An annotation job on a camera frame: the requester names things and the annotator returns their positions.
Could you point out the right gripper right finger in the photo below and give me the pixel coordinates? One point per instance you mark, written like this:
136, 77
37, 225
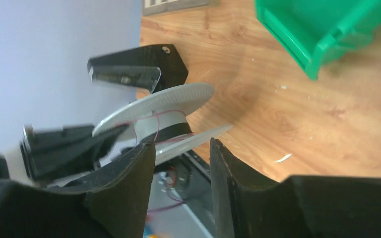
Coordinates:
248, 204

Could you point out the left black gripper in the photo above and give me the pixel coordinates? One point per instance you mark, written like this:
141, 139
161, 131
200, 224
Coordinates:
54, 154

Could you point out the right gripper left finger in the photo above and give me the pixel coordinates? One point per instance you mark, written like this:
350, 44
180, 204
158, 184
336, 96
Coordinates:
110, 202

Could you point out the grey cable spool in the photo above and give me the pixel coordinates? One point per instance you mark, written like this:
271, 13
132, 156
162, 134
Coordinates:
162, 116

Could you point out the black metronome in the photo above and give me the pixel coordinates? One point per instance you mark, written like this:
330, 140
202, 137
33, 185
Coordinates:
152, 67

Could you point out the wooden chessboard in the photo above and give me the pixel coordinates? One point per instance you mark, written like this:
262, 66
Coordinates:
154, 7

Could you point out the green plastic bin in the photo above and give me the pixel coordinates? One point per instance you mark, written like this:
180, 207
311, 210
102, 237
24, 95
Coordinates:
317, 32

